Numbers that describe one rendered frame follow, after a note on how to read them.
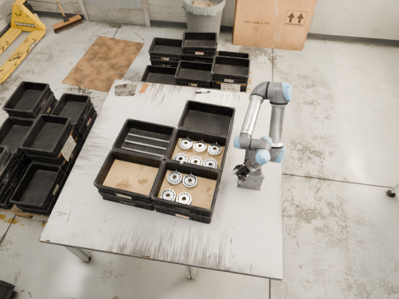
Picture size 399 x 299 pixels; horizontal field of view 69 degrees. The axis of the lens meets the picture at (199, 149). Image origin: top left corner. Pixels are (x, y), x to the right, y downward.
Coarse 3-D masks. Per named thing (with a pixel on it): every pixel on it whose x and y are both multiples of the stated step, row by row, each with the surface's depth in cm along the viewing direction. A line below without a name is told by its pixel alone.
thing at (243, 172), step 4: (244, 164) 178; (240, 168) 176; (244, 168) 172; (240, 172) 174; (244, 172) 174; (248, 172) 169; (240, 176) 177; (244, 176) 175; (240, 180) 178; (244, 180) 176
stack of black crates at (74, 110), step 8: (64, 96) 304; (72, 96) 304; (80, 96) 302; (88, 96) 300; (56, 104) 294; (64, 104) 306; (72, 104) 308; (80, 104) 308; (88, 104) 302; (56, 112) 294; (64, 112) 302; (72, 112) 301; (80, 112) 287; (88, 112) 302; (96, 112) 319; (72, 120) 295; (80, 120) 289; (88, 120) 305; (80, 128) 289; (88, 128) 306; (80, 136) 296
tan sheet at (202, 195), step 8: (184, 176) 205; (168, 184) 201; (200, 184) 201; (208, 184) 201; (160, 192) 197; (176, 192) 197; (192, 192) 197; (200, 192) 197; (208, 192) 197; (184, 200) 194; (192, 200) 194; (200, 200) 194; (208, 200) 194; (208, 208) 190
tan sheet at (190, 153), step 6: (180, 138) 224; (210, 144) 221; (180, 150) 218; (192, 150) 218; (222, 150) 217; (174, 156) 214; (192, 156) 214; (198, 156) 214; (204, 156) 214; (210, 156) 214; (222, 156) 214
